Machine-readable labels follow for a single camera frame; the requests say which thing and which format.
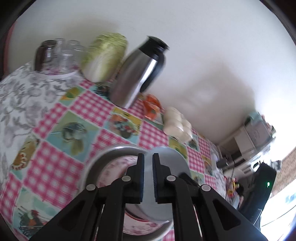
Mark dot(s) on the napa cabbage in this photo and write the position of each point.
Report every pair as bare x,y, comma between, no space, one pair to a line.
104,58

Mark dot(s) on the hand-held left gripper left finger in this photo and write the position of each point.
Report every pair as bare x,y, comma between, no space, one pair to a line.
136,180

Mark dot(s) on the round floral rim plate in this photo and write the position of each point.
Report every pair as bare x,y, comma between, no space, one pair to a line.
115,166

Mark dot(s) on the yellow labelled bottle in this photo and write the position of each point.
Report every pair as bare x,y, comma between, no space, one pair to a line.
233,185

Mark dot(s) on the white rounded square bowl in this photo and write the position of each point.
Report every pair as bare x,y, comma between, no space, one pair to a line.
177,162

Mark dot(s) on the dark glass cup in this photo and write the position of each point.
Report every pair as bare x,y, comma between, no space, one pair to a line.
44,55

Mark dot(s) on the bag of steamed buns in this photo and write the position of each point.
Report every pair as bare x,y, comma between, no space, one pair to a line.
178,125

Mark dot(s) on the white power strip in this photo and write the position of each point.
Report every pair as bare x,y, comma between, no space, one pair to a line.
215,160

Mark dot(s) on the white shelf unit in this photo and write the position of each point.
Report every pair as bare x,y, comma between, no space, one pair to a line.
252,136

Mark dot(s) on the black charger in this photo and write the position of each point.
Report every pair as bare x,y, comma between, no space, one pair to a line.
222,163

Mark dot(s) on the orange and clear snack packet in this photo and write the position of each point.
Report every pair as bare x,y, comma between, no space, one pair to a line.
152,113

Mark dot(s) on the stainless steel thermos jug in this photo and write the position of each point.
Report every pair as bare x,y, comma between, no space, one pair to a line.
134,76

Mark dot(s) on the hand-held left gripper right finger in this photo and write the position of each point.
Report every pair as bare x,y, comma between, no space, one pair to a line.
155,180

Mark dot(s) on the stainless steel basin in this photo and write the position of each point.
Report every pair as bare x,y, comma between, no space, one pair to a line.
97,162

